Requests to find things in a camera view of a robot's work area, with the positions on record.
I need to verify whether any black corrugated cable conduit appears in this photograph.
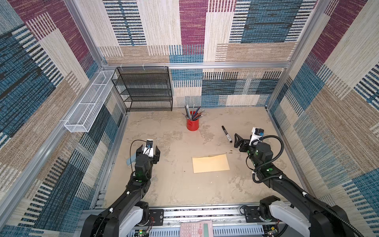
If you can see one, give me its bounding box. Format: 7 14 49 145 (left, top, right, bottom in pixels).
301 191 365 237

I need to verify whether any black wire shelf rack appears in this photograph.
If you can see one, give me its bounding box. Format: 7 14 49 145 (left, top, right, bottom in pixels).
112 66 173 112

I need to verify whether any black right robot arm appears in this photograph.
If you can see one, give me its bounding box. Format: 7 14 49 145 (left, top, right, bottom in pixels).
234 134 362 237

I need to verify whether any white mesh wall basket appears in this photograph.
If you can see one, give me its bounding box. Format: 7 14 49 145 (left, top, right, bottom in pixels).
65 71 114 133

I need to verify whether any red pen cup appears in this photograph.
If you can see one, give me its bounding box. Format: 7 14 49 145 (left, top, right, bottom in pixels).
187 111 199 131

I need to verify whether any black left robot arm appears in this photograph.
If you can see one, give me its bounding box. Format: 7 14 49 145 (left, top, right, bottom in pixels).
81 139 160 237

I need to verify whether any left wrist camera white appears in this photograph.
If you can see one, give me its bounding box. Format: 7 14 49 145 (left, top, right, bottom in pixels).
143 139 154 158

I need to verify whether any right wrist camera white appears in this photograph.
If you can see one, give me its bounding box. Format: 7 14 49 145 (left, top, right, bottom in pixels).
249 127 264 146

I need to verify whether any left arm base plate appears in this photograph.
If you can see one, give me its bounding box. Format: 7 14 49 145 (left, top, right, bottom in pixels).
146 209 164 227

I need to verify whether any black white marker pen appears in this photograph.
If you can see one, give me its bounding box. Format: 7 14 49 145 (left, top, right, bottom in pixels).
222 125 233 143

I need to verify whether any tan paper envelope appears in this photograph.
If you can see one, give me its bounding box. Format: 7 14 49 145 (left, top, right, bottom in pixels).
192 154 230 173

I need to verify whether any pink calculator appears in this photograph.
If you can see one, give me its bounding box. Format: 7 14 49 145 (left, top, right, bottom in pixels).
179 221 214 237

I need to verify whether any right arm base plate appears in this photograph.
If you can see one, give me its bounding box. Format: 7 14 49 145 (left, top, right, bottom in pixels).
242 206 264 223

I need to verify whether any light blue stapler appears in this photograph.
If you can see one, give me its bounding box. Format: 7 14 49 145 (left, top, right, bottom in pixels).
126 154 136 166

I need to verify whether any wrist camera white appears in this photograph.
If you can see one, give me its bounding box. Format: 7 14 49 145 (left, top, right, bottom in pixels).
143 139 154 158
249 127 264 146

